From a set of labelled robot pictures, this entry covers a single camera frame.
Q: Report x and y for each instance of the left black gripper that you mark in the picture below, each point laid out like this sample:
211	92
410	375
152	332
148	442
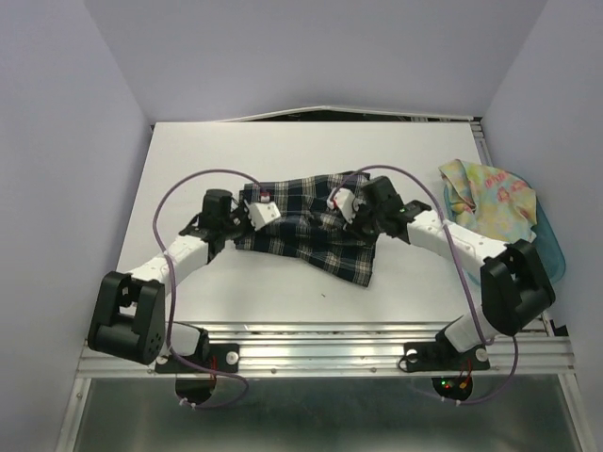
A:
242	210

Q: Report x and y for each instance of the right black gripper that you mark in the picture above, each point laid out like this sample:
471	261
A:
354	225

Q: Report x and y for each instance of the navy plaid skirt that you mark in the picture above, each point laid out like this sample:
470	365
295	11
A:
309	230

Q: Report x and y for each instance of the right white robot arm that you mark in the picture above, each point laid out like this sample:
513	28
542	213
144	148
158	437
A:
514	284

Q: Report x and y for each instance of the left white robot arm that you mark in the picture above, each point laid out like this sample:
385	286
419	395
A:
129	317

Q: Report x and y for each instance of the pastel tie-dye skirt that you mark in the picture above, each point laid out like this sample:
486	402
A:
490	201

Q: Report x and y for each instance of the teal plastic bin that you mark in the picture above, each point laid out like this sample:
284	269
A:
545	242

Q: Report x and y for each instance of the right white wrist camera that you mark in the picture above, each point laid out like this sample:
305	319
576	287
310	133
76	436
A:
344	201

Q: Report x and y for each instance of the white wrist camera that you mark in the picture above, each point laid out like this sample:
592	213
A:
262	214
344	201

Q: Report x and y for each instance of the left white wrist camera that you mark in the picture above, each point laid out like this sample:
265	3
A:
262	214

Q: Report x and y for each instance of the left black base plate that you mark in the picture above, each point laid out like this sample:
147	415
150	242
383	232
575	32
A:
221	357

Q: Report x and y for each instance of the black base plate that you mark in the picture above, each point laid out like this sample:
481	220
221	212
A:
439	357
221	357

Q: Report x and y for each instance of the aluminium frame rails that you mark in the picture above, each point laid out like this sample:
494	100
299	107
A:
320	354

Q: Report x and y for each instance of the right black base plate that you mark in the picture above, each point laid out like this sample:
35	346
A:
439	357

